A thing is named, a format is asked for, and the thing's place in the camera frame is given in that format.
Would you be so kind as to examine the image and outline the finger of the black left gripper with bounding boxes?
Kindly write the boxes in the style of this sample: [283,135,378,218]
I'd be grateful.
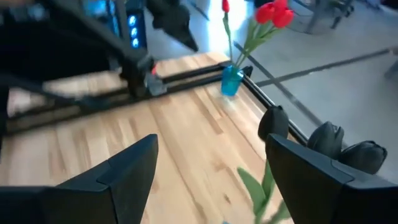
[167,23,199,52]

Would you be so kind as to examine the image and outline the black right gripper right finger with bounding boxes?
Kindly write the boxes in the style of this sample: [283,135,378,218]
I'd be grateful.
[264,133,398,224]

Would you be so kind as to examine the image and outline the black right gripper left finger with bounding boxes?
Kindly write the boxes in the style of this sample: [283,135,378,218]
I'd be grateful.
[0,133,159,224]

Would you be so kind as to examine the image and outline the small blue glass vase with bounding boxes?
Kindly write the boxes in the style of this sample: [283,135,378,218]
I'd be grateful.
[220,64,245,97]

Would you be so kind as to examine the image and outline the black box blue lights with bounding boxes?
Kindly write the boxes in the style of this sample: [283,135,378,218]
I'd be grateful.
[124,0,147,50]

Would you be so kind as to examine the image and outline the black table edge rail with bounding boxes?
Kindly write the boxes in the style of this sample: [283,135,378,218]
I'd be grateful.
[0,60,312,147]

